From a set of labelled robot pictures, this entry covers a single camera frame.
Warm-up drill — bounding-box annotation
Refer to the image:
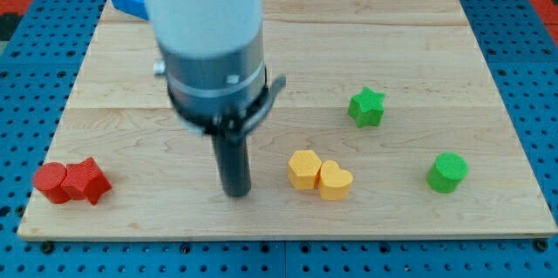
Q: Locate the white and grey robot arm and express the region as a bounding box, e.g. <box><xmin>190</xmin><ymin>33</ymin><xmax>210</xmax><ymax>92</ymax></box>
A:
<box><xmin>145</xmin><ymin>0</ymin><xmax>285</xmax><ymax>141</ymax></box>

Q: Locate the yellow hexagon block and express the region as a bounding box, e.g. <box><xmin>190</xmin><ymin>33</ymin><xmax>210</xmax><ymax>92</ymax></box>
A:
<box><xmin>287</xmin><ymin>150</ymin><xmax>323</xmax><ymax>190</ymax></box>

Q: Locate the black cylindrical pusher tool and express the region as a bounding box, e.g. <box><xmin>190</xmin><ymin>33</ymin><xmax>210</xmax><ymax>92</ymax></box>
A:
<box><xmin>212</xmin><ymin>135</ymin><xmax>251</xmax><ymax>198</ymax></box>

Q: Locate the yellow heart block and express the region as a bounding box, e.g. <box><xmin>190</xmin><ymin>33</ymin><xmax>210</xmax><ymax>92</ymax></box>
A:
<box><xmin>318</xmin><ymin>160</ymin><xmax>354</xmax><ymax>200</ymax></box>

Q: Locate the green star block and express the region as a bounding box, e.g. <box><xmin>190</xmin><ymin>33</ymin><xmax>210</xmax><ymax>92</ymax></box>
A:
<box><xmin>348</xmin><ymin>87</ymin><xmax>385</xmax><ymax>128</ymax></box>

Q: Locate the wooden board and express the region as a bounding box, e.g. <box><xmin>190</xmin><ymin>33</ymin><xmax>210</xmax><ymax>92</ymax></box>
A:
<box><xmin>18</xmin><ymin>0</ymin><xmax>557</xmax><ymax>241</ymax></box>

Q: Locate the green cylinder block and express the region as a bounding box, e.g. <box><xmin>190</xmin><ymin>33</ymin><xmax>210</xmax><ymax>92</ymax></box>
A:
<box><xmin>426</xmin><ymin>152</ymin><xmax>469</xmax><ymax>193</ymax></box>

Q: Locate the red star block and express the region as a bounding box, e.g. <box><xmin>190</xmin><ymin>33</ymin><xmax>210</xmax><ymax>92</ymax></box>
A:
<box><xmin>61</xmin><ymin>157</ymin><xmax>112</xmax><ymax>206</ymax></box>

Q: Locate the red cylinder block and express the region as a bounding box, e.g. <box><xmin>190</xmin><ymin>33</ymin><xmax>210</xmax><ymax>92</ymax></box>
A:
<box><xmin>32</xmin><ymin>162</ymin><xmax>71</xmax><ymax>204</ymax></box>

